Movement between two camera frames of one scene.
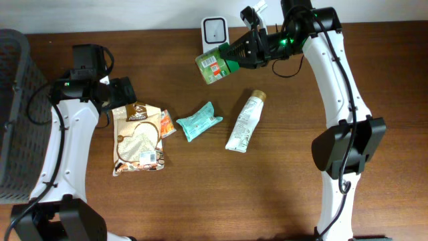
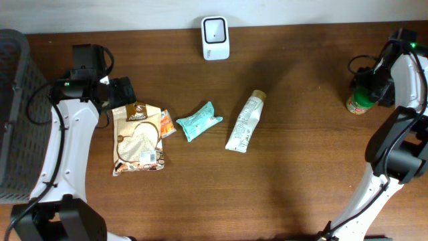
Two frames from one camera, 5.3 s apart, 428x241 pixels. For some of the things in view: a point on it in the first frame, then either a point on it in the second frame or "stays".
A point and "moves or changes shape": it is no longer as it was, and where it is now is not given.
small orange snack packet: [167, 125] stays
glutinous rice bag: [138, 144] stays
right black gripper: [264, 45] → [364, 79]
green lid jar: [212, 66] moves or changes shape
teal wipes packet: [199, 121] stays
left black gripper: [122, 89] stays
